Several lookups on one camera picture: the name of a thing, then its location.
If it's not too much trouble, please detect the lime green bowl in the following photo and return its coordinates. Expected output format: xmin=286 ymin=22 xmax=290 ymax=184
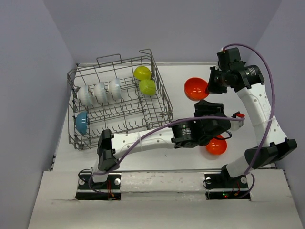
xmin=133 ymin=66 xmax=151 ymax=81

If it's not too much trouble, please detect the grey wire dish rack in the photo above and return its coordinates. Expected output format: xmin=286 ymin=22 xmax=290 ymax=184
xmin=67 ymin=49 xmax=173 ymax=150

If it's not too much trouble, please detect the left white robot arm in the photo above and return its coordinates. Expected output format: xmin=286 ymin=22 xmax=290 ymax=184
xmin=89 ymin=100 xmax=236 ymax=188

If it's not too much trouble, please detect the white square dish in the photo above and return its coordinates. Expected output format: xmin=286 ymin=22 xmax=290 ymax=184
xmin=139 ymin=79 xmax=156 ymax=96

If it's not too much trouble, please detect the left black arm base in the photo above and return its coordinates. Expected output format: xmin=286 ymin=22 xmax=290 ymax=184
xmin=75 ymin=169 xmax=122 ymax=201

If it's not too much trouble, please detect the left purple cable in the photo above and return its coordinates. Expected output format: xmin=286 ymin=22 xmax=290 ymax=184
xmin=88 ymin=116 xmax=235 ymax=193

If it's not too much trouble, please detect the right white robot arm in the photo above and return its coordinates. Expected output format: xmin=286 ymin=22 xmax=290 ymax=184
xmin=206 ymin=48 xmax=297 ymax=187

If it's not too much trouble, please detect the orange bowl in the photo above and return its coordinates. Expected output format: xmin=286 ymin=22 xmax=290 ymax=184
xmin=184 ymin=77 xmax=209 ymax=101
xmin=205 ymin=135 xmax=227 ymax=155

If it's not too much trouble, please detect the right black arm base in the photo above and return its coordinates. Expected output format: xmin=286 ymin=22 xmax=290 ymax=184
xmin=203 ymin=173 xmax=250 ymax=200

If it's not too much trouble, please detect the blue bowl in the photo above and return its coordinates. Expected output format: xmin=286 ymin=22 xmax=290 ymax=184
xmin=75 ymin=111 xmax=88 ymax=135

